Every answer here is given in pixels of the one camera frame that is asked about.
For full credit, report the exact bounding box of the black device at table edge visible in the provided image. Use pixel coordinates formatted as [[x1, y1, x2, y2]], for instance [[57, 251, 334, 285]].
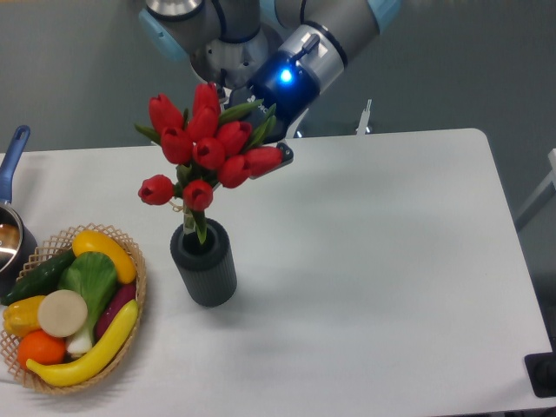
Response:
[[524, 352, 555, 398]]

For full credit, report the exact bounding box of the yellow squash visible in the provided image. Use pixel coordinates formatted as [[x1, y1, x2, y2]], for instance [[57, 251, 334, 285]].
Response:
[[71, 229, 138, 285]]

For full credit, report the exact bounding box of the dark green cucumber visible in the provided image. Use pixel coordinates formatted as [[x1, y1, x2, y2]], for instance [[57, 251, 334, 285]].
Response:
[[1, 250, 76, 306]]

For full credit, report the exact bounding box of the dark grey ribbed vase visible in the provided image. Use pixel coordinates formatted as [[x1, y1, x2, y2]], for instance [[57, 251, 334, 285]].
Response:
[[169, 219, 237, 308]]

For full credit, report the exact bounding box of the blue handled saucepan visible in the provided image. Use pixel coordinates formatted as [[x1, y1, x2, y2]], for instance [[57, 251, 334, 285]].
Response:
[[1, 125, 37, 296]]

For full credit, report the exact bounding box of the yellow banana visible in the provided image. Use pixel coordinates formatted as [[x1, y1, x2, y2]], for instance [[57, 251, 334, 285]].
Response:
[[26, 300, 139, 387]]

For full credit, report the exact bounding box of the purple sweet potato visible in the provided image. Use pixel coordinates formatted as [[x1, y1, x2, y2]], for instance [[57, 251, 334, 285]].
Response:
[[95, 283, 136, 341]]

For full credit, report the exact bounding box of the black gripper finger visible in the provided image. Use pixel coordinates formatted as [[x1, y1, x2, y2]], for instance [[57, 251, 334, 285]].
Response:
[[249, 142, 294, 178]]

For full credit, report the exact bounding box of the white frame at right edge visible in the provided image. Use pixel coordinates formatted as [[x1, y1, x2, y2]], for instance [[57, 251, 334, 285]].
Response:
[[513, 149, 555, 232]]

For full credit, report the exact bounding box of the woven wicker basket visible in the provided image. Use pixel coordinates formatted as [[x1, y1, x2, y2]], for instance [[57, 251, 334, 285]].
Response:
[[1, 223, 147, 395]]

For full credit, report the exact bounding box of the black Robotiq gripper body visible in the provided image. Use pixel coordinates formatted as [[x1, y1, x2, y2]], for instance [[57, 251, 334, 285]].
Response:
[[228, 51, 320, 142]]

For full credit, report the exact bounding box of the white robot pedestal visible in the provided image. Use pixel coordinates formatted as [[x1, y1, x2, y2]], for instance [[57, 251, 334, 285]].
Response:
[[191, 17, 380, 132]]

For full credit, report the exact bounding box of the orange fruit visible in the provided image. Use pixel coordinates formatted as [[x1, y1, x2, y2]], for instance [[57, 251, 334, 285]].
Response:
[[17, 330, 66, 369]]

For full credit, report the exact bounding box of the red tulip bouquet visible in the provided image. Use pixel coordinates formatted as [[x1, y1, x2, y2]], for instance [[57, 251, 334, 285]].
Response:
[[136, 83, 285, 244]]

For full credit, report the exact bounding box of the green bok choy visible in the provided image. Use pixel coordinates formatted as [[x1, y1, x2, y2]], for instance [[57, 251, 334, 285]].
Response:
[[57, 252, 117, 359]]

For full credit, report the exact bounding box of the round beige disc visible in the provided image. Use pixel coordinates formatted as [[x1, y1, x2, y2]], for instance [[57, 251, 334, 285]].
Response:
[[37, 289, 88, 338]]

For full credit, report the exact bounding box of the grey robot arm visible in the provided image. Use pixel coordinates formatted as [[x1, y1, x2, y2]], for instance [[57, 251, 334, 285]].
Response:
[[138, 1, 401, 163]]

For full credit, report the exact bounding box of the yellow bell pepper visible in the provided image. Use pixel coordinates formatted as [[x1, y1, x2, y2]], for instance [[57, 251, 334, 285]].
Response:
[[3, 295, 46, 338]]

